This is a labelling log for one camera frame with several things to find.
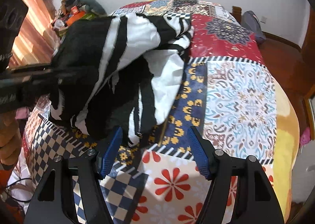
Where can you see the orange box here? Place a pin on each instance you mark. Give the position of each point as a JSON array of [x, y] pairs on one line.
[[73, 19]]

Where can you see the patchwork printed blanket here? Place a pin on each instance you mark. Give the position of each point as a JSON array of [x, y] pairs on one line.
[[221, 103]]

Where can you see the white wall outlet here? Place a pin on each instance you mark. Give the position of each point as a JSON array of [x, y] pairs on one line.
[[263, 19]]

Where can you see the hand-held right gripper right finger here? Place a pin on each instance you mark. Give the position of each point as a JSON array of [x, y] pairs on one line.
[[199, 152]]

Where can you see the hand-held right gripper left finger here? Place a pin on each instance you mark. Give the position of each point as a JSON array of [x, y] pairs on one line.
[[112, 151]]

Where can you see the black and white shirt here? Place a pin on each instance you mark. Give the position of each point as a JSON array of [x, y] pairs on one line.
[[123, 66]]

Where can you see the pink cloth item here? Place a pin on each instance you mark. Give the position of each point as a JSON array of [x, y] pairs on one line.
[[305, 136]]

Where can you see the person's left hand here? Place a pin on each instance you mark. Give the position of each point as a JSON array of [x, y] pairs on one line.
[[8, 138]]

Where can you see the pink striped curtain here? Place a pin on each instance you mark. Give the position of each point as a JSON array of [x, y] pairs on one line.
[[32, 17]]

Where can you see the dark grey bag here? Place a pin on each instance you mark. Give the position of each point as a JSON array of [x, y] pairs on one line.
[[253, 26]]

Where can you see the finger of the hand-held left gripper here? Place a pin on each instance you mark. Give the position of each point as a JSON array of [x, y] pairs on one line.
[[41, 75]]

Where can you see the yellow fleece blanket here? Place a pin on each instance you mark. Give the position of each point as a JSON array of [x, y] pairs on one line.
[[288, 140]]

